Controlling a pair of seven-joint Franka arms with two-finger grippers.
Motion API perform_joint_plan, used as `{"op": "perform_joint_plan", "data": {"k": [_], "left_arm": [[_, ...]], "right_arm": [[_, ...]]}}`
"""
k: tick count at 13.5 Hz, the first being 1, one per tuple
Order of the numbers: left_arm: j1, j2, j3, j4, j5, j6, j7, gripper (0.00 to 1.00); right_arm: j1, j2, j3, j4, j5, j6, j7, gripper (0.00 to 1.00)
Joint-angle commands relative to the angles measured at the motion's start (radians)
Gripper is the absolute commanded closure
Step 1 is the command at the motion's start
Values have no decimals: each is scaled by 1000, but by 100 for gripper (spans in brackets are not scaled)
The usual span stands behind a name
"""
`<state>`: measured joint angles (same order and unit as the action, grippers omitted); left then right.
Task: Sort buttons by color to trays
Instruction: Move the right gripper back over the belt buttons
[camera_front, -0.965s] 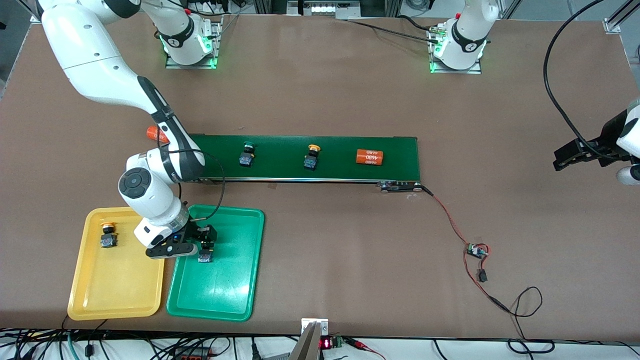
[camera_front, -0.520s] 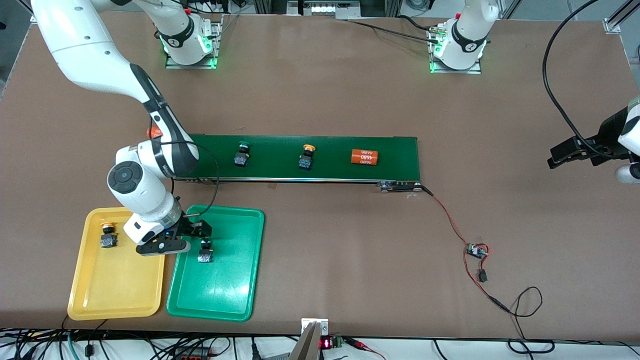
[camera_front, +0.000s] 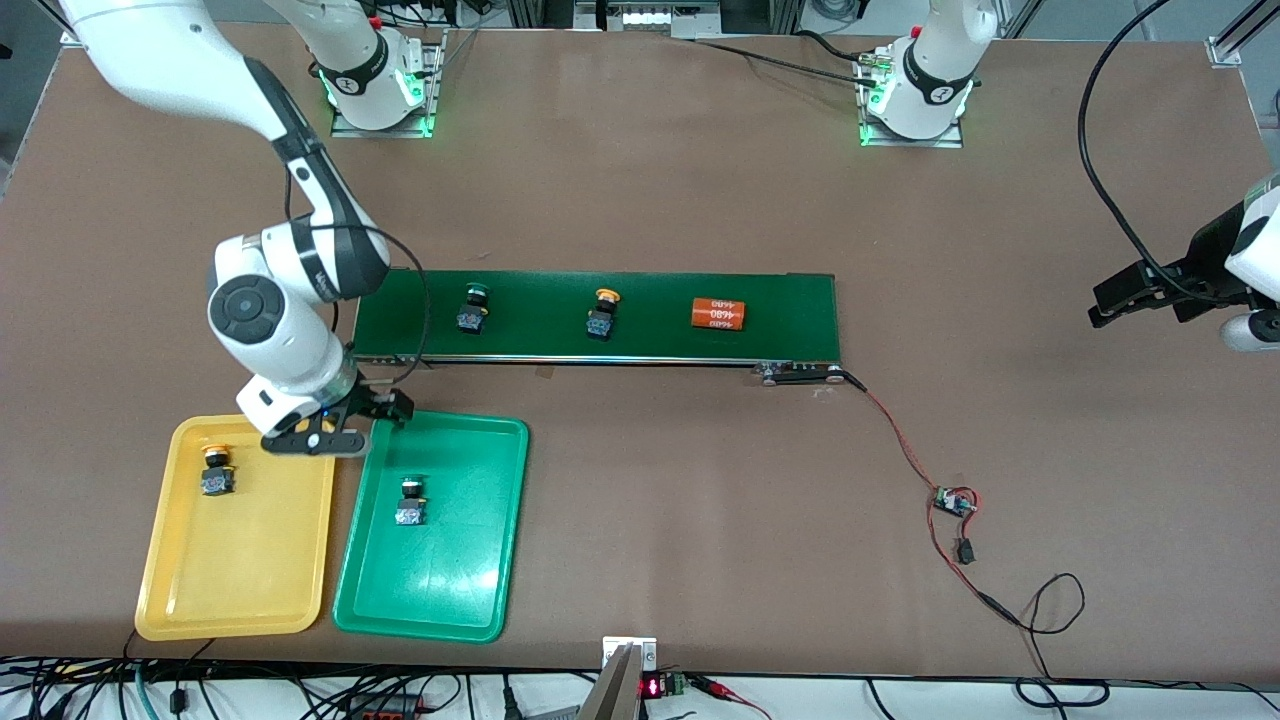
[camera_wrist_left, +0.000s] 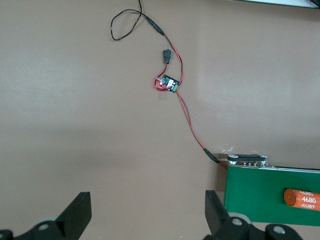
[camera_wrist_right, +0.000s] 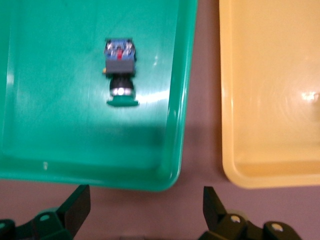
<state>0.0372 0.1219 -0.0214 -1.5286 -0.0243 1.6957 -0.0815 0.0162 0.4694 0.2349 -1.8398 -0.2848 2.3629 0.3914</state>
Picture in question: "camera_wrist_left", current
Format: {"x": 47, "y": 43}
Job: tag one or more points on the green belt conveyor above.
{"x": 255, "y": 190}

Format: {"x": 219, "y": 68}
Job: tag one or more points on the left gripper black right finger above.
{"x": 217, "y": 217}

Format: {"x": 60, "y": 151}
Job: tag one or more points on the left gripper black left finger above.
{"x": 75, "y": 212}

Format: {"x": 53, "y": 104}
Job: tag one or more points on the small green circuit board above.
{"x": 168, "y": 83}

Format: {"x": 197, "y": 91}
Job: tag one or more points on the orange 4680 battery cylinder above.
{"x": 302, "y": 200}

